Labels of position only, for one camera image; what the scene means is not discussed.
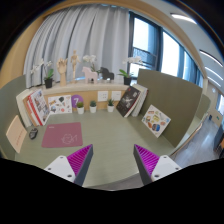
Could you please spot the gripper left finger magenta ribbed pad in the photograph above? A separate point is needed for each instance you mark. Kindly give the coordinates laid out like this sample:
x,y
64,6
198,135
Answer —
x,y
73,167

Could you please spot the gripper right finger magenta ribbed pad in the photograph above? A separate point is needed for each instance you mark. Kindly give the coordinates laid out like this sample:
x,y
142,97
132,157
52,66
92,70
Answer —
x,y
151,166

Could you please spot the maroon mouse pad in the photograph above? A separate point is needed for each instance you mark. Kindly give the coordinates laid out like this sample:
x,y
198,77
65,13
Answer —
x,y
62,135

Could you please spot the black computer mouse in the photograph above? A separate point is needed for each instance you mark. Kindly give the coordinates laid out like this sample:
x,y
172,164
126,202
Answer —
x,y
33,133

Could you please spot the colourful sticker board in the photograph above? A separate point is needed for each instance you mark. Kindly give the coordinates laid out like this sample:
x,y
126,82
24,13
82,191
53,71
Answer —
x,y
155,120

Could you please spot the small potted plant left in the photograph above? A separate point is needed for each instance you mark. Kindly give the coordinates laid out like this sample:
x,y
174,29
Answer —
x,y
80,107

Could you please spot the small potted plant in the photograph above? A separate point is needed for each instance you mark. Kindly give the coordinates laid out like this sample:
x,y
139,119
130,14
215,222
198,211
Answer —
x,y
80,107
110,105
93,106

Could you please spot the white sticker picture card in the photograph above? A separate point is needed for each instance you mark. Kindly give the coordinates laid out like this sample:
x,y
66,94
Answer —
x,y
60,104

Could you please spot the small potted plant middle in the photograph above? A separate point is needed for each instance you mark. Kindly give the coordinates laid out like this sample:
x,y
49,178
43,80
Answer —
x,y
93,106

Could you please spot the light wooden board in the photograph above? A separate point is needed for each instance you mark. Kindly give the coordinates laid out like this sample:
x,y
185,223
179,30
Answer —
x,y
16,134

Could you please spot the purple round number sign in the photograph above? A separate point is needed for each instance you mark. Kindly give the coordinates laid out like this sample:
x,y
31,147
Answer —
x,y
75,99

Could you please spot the red and white magazine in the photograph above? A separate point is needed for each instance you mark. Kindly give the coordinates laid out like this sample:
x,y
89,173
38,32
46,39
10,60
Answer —
x,y
39,106

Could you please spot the small potted plant right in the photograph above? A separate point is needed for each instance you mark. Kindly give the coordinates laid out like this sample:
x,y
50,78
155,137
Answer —
x,y
110,105

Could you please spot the olive green desk partition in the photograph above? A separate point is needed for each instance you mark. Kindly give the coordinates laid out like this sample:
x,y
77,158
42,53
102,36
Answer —
x,y
175,97

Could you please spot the white book behind black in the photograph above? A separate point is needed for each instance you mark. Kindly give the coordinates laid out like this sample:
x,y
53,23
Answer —
x,y
142,97

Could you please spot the white orchid black pot left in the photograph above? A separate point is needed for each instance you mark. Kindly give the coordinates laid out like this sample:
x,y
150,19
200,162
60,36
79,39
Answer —
x,y
48,79

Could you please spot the white orchid black pot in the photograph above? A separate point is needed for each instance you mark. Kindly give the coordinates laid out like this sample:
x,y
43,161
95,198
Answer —
x,y
126,74
48,79

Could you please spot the pink wooden horse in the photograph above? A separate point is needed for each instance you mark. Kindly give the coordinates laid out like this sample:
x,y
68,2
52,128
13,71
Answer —
x,y
89,75

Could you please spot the white orchid black pot right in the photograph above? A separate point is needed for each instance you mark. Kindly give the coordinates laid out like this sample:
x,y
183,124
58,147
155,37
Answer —
x,y
126,74

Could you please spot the black wooden horse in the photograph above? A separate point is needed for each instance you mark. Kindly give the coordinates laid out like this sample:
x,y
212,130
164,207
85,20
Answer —
x,y
106,74

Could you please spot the wooden hand model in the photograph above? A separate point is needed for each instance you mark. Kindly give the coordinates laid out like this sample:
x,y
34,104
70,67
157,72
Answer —
x,y
62,68

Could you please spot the wooden mannequin figure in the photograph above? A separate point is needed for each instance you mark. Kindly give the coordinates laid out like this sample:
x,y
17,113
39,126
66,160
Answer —
x,y
74,60

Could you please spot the white orchid behind horse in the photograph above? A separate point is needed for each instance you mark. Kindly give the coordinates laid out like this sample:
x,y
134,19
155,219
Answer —
x,y
91,59

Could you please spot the grey white curtain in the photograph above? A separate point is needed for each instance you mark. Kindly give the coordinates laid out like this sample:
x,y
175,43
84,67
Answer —
x,y
99,30

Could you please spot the white wall socket left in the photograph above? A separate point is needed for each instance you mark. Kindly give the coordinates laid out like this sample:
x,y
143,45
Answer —
x,y
102,96

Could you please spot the white wall socket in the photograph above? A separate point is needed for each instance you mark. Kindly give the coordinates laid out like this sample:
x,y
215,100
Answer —
x,y
116,95
102,96

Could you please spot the white wall socket right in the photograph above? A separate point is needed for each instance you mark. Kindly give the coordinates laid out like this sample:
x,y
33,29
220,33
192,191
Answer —
x,y
116,95

